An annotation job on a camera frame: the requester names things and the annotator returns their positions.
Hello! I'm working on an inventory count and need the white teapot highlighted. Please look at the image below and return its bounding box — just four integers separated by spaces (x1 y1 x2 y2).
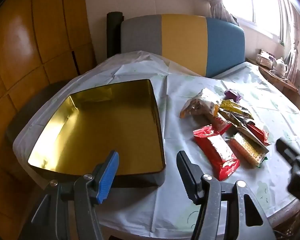
274 57 289 75

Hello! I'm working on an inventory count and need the large red snack packet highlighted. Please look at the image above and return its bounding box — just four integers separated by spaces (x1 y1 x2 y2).
192 124 240 182

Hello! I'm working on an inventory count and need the dark rolled mat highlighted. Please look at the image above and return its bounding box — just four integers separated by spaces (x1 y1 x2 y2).
107 11 125 58

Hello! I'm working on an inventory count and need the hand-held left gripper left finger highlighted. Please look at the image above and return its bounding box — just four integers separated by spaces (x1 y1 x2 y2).
31 150 120 240

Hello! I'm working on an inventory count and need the yellow snack packet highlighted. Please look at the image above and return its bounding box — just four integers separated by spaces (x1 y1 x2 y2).
219 99 255 120

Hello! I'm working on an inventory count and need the wooden side table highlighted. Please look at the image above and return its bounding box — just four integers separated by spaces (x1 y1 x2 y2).
246 57 300 110

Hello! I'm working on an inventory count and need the window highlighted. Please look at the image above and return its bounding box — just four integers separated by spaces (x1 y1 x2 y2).
222 0 290 40

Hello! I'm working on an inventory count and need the clear packet of brown snacks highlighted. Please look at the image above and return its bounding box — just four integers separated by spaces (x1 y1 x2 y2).
179 88 222 120

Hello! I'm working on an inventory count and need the grey yellow blue chair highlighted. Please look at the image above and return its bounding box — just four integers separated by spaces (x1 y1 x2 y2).
120 14 245 78

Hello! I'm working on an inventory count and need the white green-print tablecloth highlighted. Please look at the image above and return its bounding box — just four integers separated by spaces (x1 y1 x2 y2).
13 51 300 233

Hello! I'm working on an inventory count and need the gold tin box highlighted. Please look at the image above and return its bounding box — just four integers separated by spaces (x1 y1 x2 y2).
27 79 167 188

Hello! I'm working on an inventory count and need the patterned curtain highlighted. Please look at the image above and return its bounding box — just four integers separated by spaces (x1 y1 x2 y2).
201 0 239 25

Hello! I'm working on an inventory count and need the small red snack packet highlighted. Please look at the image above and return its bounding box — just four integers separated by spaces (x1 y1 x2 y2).
211 116 232 135

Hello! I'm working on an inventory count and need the dark red snack packet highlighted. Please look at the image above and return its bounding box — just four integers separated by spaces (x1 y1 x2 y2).
245 121 271 146

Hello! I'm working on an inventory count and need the purple snack packet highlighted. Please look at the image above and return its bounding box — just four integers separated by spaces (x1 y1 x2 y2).
224 89 242 103

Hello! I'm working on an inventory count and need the clear cracker packet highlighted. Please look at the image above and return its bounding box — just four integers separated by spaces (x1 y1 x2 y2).
227 132 270 168

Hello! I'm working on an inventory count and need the sheer curtain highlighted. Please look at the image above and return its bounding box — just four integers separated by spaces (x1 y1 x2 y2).
277 0 300 80

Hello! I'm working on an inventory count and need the tissue box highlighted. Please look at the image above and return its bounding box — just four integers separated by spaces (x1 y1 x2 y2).
255 51 278 68

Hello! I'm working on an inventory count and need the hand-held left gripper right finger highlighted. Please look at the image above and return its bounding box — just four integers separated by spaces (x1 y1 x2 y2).
176 151 277 240

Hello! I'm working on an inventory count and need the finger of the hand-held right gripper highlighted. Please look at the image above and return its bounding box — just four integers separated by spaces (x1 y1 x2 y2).
276 137 300 167

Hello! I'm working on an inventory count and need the wooden cabinet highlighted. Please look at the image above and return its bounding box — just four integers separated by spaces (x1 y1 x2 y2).
0 0 98 240

